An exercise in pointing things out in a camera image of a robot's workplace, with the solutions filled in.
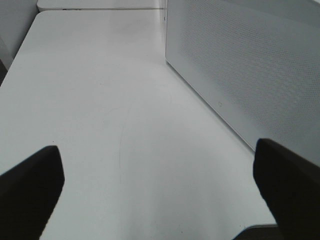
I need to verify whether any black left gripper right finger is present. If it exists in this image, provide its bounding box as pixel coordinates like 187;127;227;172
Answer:
253;138;320;240

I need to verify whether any white microwave door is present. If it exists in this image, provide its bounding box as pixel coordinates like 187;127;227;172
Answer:
165;0;320;165

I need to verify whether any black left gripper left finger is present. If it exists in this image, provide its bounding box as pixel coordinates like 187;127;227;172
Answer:
0;145;65;240

